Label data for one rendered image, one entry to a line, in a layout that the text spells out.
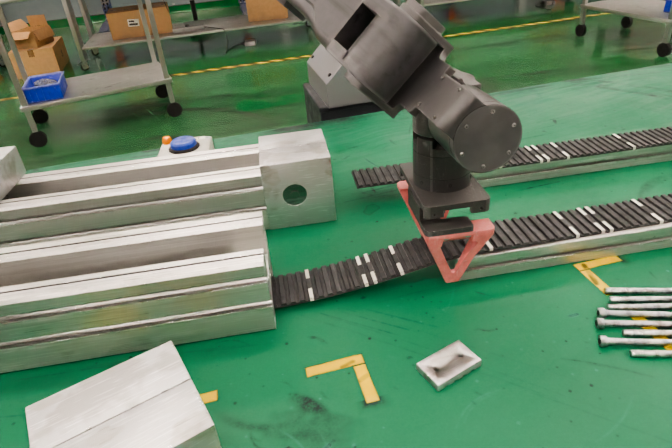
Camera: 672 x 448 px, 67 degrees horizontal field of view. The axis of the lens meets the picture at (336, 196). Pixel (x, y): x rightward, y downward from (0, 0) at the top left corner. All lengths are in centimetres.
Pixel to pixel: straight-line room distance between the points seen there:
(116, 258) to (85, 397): 21
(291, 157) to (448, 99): 30
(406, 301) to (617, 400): 21
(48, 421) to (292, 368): 20
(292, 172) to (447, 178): 23
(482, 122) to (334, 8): 18
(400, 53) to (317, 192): 28
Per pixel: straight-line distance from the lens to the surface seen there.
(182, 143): 82
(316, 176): 65
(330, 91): 108
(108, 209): 71
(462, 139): 41
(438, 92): 42
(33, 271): 62
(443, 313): 54
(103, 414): 39
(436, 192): 50
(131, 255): 58
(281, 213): 68
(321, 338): 52
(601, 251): 65
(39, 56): 559
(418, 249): 58
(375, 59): 44
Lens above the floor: 115
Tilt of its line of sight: 29 degrees down
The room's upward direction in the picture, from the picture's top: 5 degrees counter-clockwise
